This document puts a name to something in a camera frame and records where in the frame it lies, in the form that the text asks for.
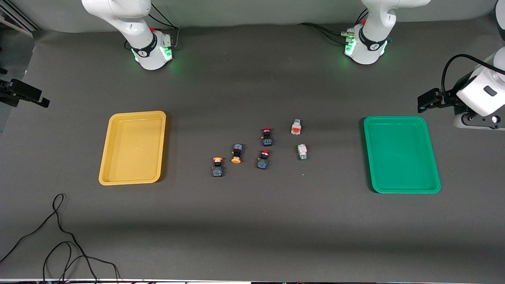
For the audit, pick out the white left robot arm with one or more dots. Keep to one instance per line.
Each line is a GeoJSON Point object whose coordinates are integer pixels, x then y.
{"type": "Point", "coordinates": [375, 23]}

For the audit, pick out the green plastic tray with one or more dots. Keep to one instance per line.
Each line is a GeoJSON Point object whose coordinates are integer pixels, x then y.
{"type": "Point", "coordinates": [398, 157]}

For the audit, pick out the white switch with orange block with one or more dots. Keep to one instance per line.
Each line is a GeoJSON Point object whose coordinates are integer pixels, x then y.
{"type": "Point", "coordinates": [296, 128]}

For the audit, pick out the aluminium frame rail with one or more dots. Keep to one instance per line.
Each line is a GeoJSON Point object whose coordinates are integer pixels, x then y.
{"type": "Point", "coordinates": [15, 19]}

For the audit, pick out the yellow push button switch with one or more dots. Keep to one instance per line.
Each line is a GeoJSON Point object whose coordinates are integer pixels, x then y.
{"type": "Point", "coordinates": [217, 171]}
{"type": "Point", "coordinates": [236, 150]}

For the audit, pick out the red push button switch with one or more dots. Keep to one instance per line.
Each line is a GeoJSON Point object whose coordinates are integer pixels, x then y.
{"type": "Point", "coordinates": [268, 141]}
{"type": "Point", "coordinates": [262, 162]}

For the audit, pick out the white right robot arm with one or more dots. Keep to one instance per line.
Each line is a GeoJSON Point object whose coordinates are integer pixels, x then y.
{"type": "Point", "coordinates": [118, 15]}

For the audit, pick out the white switch with green block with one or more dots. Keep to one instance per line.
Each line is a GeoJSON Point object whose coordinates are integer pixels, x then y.
{"type": "Point", "coordinates": [302, 151]}

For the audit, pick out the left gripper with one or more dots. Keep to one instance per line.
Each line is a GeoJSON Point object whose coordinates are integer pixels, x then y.
{"type": "Point", "coordinates": [448, 101]}

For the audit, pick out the yellow plastic tray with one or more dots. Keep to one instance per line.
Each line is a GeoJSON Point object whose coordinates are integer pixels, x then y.
{"type": "Point", "coordinates": [134, 150]}

